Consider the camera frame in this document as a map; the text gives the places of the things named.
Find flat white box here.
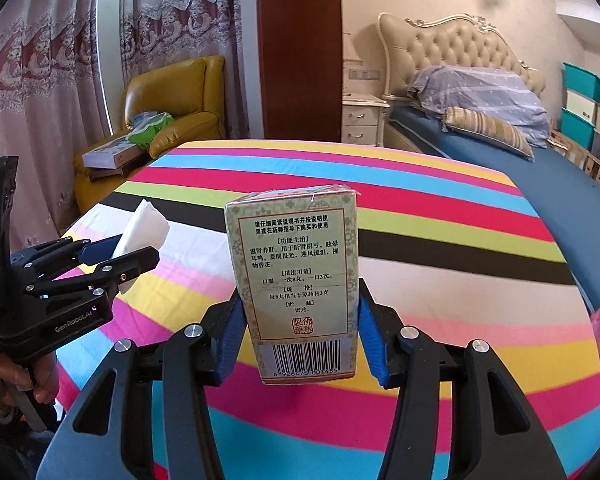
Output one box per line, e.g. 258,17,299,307
82,137,141,170

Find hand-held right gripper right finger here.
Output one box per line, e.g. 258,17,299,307
357,277,568,480

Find cream medicine box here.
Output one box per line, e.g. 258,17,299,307
224,186,362,386

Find beige tufted headboard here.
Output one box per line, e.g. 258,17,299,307
377,11,547,106

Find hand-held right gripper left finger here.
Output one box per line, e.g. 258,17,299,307
37,292,248,480

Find dark red wooden panel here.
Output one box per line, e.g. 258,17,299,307
256,0,342,143

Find striped colourful tablecloth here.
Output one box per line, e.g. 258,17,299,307
55,139,600,480

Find green packet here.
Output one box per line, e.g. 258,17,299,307
129,112,175,150

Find white nightstand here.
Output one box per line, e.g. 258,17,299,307
341,94,392,147

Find wooden crib rail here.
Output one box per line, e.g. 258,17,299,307
550,127,600,191

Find striped pillow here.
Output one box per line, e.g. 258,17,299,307
441,106,536,162

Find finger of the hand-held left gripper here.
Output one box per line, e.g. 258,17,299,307
9,236,126,281
24,246,161,311

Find bed with blue sheet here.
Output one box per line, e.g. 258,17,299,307
382,102,600,311

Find yellow leather armchair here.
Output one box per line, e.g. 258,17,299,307
72,56,227,213

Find lace curtain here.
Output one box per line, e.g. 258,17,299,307
100,0,246,141
0,0,111,256

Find person's left hand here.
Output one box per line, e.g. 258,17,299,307
0,357,61,411

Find flat brown box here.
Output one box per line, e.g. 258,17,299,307
87,157,151,182

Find blue duvet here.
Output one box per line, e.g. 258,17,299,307
407,64,552,148

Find white tissue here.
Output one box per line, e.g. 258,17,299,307
112,199,171,295

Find stack of storage boxes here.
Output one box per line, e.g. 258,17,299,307
560,61,600,176

